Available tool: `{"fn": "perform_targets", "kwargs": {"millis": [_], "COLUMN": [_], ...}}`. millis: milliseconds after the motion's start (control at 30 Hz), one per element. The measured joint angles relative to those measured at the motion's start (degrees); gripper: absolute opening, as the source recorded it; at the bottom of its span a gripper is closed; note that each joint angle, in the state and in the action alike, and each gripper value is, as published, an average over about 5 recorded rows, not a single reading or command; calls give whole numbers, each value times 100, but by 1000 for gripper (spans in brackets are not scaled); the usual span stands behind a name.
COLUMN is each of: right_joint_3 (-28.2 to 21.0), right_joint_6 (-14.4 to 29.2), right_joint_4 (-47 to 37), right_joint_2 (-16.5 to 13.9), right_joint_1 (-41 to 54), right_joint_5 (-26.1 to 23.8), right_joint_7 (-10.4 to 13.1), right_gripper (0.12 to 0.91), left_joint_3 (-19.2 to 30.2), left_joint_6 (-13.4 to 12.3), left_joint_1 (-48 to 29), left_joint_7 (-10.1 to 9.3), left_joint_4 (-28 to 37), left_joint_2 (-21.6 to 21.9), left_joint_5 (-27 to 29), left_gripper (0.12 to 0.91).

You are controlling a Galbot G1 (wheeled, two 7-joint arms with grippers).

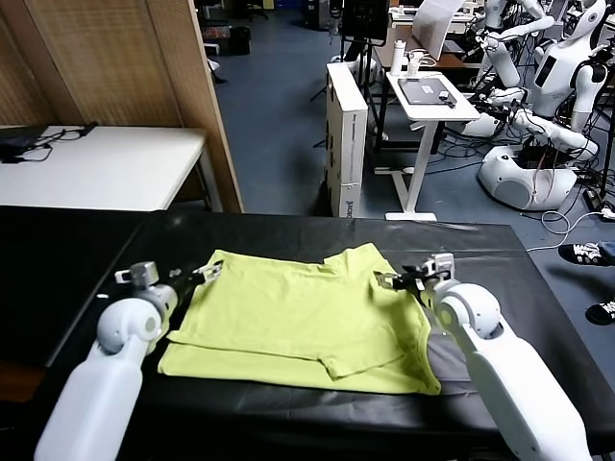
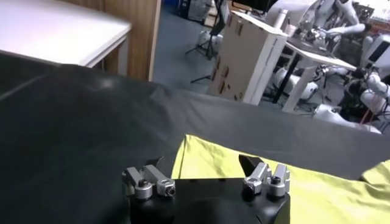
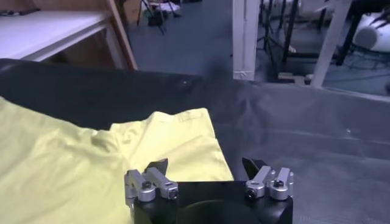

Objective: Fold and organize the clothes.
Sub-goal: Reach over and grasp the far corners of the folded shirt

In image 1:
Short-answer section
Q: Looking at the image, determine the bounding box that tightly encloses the tall white cardboard box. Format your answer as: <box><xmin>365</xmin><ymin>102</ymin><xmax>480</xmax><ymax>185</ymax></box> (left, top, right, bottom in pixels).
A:
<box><xmin>325</xmin><ymin>62</ymin><xmax>370</xmax><ymax>220</ymax></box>

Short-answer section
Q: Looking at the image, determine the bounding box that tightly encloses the grey closed laptop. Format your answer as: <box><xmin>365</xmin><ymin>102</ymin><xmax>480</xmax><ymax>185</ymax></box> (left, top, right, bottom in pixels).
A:
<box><xmin>397</xmin><ymin>77</ymin><xmax>457</xmax><ymax>106</ymax></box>

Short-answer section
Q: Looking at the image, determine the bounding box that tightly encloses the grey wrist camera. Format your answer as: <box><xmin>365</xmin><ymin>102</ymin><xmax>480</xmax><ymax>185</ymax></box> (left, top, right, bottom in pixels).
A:
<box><xmin>113</xmin><ymin>261</ymin><xmax>160</xmax><ymax>288</ymax></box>
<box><xmin>422</xmin><ymin>253</ymin><xmax>455</xmax><ymax>282</ymax></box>

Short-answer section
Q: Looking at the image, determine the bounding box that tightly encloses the brown wooden desk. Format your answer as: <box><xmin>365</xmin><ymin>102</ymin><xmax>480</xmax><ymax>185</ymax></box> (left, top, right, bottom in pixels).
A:
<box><xmin>374</xmin><ymin>22</ymin><xmax>486</xmax><ymax>72</ymax></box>

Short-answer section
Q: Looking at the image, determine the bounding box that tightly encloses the white curved board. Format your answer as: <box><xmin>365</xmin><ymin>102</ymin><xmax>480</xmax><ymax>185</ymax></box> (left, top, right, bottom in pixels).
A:
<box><xmin>411</xmin><ymin>0</ymin><xmax>466</xmax><ymax>60</ymax></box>

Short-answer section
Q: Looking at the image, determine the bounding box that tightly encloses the lime green t-shirt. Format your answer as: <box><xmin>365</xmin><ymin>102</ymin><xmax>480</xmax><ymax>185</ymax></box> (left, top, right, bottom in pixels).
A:
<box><xmin>157</xmin><ymin>242</ymin><xmax>442</xmax><ymax>396</ymax></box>

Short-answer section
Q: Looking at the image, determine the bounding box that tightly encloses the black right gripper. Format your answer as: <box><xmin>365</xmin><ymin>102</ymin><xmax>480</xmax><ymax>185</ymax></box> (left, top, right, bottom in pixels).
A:
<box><xmin>373</xmin><ymin>266</ymin><xmax>431</xmax><ymax>293</ymax></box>

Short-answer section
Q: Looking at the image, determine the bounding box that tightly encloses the black flat device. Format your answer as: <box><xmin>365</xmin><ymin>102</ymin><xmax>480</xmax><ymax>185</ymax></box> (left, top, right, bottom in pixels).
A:
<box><xmin>0</xmin><ymin>136</ymin><xmax>31</xmax><ymax>166</ymax></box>

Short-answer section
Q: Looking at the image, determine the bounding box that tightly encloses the black monitor on stand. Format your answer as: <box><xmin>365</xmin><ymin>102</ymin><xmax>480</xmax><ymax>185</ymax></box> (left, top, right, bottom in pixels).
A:
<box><xmin>339</xmin><ymin>0</ymin><xmax>389</xmax><ymax>48</ymax></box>

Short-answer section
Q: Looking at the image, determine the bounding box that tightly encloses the wooden partition screen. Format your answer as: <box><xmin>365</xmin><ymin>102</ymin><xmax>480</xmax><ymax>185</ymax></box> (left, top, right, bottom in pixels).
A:
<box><xmin>0</xmin><ymin>0</ymin><xmax>245</xmax><ymax>214</ymax></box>

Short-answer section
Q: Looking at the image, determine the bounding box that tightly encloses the white humanoid robot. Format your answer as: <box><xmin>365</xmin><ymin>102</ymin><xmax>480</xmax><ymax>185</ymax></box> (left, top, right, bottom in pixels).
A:
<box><xmin>460</xmin><ymin>0</ymin><xmax>609</xmax><ymax>212</ymax></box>

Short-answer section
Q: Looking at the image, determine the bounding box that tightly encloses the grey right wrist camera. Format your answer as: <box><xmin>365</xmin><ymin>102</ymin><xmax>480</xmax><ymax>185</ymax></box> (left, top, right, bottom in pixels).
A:
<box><xmin>422</xmin><ymin>253</ymin><xmax>455</xmax><ymax>282</ymax></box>

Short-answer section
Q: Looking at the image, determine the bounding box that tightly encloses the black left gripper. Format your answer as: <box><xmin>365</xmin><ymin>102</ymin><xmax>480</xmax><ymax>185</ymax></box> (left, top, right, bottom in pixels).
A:
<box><xmin>167</xmin><ymin>261</ymin><xmax>225</xmax><ymax>299</ymax></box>

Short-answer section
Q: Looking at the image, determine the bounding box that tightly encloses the black white sneaker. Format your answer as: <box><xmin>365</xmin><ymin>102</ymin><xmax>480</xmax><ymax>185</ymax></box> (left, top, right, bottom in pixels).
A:
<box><xmin>585</xmin><ymin>301</ymin><xmax>615</xmax><ymax>326</ymax></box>
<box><xmin>558</xmin><ymin>242</ymin><xmax>615</xmax><ymax>266</ymax></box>

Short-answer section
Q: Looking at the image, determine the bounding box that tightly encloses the white standing desk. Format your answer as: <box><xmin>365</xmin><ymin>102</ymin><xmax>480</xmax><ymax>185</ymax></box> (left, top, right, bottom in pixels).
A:
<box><xmin>373</xmin><ymin>70</ymin><xmax>481</xmax><ymax>223</ymax></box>

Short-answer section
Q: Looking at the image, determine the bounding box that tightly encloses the black cable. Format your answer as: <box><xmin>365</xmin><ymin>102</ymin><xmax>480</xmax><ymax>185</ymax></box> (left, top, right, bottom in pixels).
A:
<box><xmin>18</xmin><ymin>122</ymin><xmax>100</xmax><ymax>163</ymax></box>

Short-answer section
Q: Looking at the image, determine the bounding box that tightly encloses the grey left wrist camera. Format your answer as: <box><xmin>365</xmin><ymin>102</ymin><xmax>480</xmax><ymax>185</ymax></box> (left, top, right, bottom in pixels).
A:
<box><xmin>113</xmin><ymin>261</ymin><xmax>160</xmax><ymax>288</ymax></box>

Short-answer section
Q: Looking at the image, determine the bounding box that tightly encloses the white bottle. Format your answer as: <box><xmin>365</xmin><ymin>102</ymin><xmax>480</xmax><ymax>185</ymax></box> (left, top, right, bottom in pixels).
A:
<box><xmin>388</xmin><ymin>39</ymin><xmax>406</xmax><ymax>77</ymax></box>

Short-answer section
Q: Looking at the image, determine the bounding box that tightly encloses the white folding table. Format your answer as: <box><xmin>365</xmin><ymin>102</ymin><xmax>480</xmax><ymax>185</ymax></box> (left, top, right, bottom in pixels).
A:
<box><xmin>0</xmin><ymin>124</ymin><xmax>225</xmax><ymax>214</ymax></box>

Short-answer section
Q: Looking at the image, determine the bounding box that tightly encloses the white floor cable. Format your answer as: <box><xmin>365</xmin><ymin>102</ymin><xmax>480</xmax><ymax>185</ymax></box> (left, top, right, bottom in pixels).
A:
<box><xmin>526</xmin><ymin>205</ymin><xmax>615</xmax><ymax>254</ymax></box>

